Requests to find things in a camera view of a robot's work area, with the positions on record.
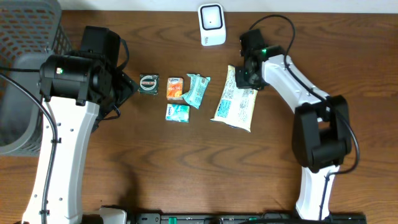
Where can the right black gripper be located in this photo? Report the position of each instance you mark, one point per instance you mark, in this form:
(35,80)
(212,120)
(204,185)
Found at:
(241,84)

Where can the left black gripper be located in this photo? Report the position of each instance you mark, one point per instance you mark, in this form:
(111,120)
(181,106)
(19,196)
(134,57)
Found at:
(126,85)

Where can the dark green round-label box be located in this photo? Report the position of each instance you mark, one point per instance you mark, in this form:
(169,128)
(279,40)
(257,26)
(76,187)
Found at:
(149,84)

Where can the cream snack bag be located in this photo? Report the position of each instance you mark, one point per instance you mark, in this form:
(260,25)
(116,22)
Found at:
(236,105)

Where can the green snack packet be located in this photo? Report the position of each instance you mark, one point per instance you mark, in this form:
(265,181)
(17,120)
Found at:
(198,86)

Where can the orange tissue pack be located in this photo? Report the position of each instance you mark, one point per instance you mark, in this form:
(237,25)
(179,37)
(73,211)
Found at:
(174,88)

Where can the teal tissue pack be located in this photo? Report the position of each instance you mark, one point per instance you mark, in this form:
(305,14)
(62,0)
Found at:
(178,113)

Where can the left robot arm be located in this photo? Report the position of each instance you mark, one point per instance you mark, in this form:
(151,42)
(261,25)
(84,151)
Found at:
(80,89)

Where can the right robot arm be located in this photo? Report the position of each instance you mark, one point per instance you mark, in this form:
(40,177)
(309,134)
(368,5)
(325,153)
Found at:
(320,138)

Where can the white barcode scanner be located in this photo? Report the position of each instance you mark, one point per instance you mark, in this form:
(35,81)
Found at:
(212,24)

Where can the grey plastic mesh basket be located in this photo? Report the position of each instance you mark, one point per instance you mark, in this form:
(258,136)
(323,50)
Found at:
(31,31)

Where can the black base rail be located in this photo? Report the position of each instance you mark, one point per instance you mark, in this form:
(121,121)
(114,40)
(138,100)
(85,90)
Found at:
(277,218)

